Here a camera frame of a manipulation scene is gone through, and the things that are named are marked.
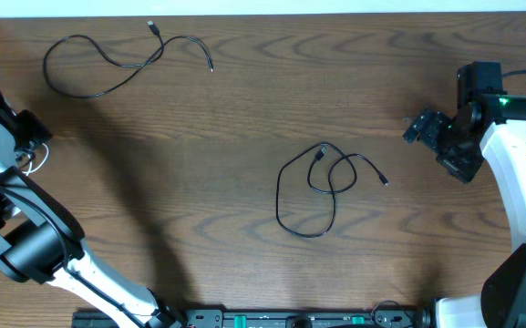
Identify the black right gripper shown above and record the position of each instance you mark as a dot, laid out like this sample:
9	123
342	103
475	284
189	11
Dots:
464	168

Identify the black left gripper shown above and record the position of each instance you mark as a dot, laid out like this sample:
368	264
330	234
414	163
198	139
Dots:
41	130

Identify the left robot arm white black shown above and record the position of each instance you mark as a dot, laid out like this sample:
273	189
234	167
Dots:
41	241

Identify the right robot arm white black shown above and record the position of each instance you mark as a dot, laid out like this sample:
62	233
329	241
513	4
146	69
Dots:
489	127

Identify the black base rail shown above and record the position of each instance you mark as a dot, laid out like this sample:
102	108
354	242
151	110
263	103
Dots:
386	314

